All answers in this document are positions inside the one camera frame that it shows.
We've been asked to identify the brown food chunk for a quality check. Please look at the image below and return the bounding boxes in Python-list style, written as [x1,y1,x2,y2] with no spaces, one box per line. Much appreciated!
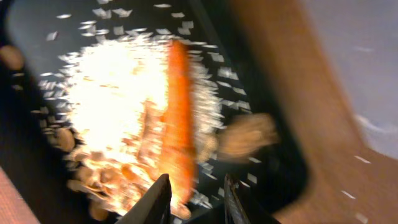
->
[217,113,280,162]

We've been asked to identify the orange carrot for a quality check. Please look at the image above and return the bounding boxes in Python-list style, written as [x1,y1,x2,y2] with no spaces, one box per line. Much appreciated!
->
[159,40,196,204]

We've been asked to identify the rice and food scraps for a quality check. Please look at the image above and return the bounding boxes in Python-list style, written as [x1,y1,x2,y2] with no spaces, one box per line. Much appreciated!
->
[39,33,223,221]

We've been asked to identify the clear plastic bin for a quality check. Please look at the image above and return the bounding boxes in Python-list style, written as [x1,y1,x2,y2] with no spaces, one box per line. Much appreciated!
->
[303,0,397,159]

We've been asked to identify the black rectangular tray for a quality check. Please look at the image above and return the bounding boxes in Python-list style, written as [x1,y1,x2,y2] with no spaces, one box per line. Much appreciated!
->
[1,0,308,224]

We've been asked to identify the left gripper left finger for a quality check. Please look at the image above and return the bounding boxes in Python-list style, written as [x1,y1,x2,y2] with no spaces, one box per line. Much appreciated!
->
[115,174,172,224]

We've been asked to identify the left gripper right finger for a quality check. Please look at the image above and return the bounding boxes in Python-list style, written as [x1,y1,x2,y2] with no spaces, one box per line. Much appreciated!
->
[223,173,282,224]

